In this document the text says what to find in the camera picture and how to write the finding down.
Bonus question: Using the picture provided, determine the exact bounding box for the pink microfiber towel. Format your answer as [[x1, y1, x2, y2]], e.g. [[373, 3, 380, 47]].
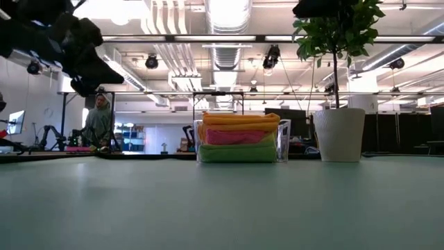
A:
[[205, 128, 268, 146]]

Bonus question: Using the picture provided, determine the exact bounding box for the white plant pot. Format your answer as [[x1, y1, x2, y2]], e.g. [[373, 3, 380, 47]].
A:
[[312, 107, 366, 163]]

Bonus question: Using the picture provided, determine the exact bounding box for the clear plastic bin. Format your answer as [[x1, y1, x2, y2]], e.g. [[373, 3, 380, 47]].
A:
[[193, 119, 291, 163]]

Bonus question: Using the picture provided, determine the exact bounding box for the black room partition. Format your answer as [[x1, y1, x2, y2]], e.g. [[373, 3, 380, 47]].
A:
[[360, 112, 444, 156]]

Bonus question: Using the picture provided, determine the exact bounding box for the green microfiber towel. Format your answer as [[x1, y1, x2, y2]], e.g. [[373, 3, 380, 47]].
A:
[[198, 140, 278, 163]]

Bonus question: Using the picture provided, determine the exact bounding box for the yellow microfiber towel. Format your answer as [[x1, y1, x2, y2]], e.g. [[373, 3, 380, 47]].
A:
[[262, 132, 278, 147]]

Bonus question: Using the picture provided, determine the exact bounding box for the silver ceiling duct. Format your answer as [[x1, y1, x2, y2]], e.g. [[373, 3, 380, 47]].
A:
[[204, 0, 253, 112]]

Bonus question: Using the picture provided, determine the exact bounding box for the green leafy plant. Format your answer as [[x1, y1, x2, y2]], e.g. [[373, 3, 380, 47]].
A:
[[292, 0, 386, 109]]

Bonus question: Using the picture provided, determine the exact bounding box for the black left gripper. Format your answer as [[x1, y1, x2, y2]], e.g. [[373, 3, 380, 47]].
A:
[[48, 12, 125, 99]]

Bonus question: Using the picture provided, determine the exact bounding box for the person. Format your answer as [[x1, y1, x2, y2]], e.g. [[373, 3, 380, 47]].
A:
[[82, 92, 114, 151]]

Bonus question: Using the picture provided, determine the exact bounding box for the black overhead frame bar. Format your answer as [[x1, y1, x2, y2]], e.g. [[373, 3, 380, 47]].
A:
[[100, 33, 444, 44]]

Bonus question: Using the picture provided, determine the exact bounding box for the black computer monitor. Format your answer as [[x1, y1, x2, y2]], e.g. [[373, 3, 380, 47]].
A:
[[264, 108, 309, 140]]

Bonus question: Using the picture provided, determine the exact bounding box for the blue storage shelf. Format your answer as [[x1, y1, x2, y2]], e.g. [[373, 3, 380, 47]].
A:
[[116, 123, 146, 153]]

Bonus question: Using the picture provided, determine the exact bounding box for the orange microfiber towel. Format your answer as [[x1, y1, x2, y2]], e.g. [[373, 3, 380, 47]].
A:
[[202, 111, 281, 126]]

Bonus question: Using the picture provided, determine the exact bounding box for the black background rig frame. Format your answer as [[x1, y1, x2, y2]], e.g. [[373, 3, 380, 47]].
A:
[[192, 91, 245, 121]]

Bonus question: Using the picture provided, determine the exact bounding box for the white-screen background monitor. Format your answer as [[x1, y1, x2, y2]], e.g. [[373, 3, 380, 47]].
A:
[[6, 110, 26, 135]]

